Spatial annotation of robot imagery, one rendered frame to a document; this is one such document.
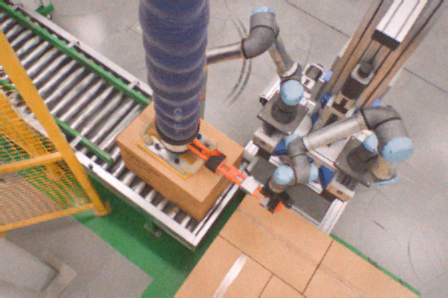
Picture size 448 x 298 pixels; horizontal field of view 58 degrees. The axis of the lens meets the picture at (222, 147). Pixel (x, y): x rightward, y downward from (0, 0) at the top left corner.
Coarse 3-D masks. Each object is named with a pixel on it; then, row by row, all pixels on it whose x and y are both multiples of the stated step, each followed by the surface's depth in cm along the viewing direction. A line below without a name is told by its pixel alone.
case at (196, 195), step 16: (144, 112) 232; (128, 128) 226; (208, 128) 231; (128, 144) 222; (224, 144) 227; (128, 160) 242; (144, 160) 220; (192, 160) 221; (240, 160) 239; (144, 176) 247; (160, 176) 224; (176, 176) 217; (192, 176) 217; (208, 176) 218; (224, 176) 223; (160, 192) 252; (176, 192) 228; (192, 192) 214; (208, 192) 214; (192, 208) 232; (208, 208) 244
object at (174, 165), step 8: (152, 136) 223; (144, 144) 221; (152, 144) 221; (160, 144) 221; (152, 152) 220; (160, 160) 218; (176, 160) 215; (184, 160) 219; (176, 168) 216; (184, 176) 215
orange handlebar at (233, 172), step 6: (198, 144) 211; (192, 150) 209; (204, 150) 210; (204, 156) 208; (222, 168) 206; (228, 168) 207; (234, 168) 206; (228, 174) 204; (234, 174) 205; (240, 174) 205; (234, 180) 204; (240, 186) 204; (258, 186) 204; (258, 198) 201; (276, 210) 199
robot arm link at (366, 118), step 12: (372, 108) 165; (384, 108) 163; (348, 120) 169; (360, 120) 167; (372, 120) 164; (312, 132) 177; (324, 132) 173; (336, 132) 171; (348, 132) 170; (288, 144) 180; (300, 144) 177; (312, 144) 176; (324, 144) 175
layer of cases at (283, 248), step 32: (256, 192) 260; (256, 224) 251; (288, 224) 253; (224, 256) 241; (256, 256) 242; (288, 256) 244; (320, 256) 246; (352, 256) 247; (192, 288) 232; (224, 288) 233; (256, 288) 235; (288, 288) 236; (320, 288) 238; (352, 288) 239; (384, 288) 241
